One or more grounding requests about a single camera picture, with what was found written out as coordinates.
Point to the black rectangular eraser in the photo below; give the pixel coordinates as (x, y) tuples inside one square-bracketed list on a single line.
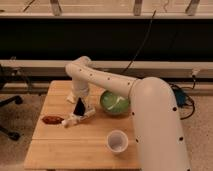
[(79, 108)]

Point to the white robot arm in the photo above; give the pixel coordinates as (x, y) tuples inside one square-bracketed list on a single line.
[(156, 120)]

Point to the green bowl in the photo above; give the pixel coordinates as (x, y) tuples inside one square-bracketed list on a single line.
[(113, 104)]

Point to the white paper cup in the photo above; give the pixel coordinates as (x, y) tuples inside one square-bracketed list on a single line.
[(117, 141)]

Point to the brown red snack piece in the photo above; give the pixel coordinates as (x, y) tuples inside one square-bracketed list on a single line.
[(52, 120)]

